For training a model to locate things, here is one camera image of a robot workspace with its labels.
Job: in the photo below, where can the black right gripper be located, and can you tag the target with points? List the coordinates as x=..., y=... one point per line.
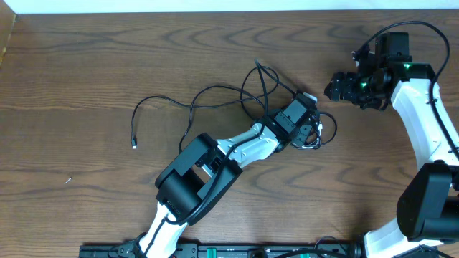
x=338, y=83

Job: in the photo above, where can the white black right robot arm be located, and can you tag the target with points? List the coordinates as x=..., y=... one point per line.
x=427, y=215

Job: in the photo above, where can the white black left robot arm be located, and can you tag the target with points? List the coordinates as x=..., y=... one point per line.
x=190, y=186

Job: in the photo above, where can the brown cardboard side panel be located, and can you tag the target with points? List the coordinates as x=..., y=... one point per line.
x=7, y=20

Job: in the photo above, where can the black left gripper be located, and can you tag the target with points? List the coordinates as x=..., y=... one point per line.
x=305, y=132

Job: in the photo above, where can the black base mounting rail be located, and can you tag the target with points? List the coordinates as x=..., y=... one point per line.
x=222, y=251

